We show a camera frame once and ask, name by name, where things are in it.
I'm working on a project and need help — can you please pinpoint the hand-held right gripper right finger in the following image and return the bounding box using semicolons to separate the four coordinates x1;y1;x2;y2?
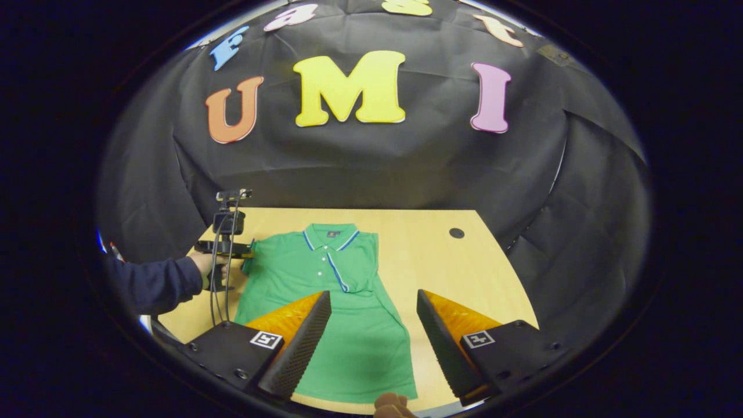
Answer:
416;289;574;407

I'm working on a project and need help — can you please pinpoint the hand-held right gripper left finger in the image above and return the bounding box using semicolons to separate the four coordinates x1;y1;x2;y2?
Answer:
179;290;333;401

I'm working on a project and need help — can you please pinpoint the green polo T-shirt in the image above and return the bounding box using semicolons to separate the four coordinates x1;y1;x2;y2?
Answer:
234;223;419;404

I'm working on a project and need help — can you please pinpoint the black backdrop cloth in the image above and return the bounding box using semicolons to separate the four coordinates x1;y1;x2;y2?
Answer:
96;0;654;349

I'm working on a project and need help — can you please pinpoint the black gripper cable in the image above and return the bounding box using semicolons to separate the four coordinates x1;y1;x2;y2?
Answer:
209;194;242;327

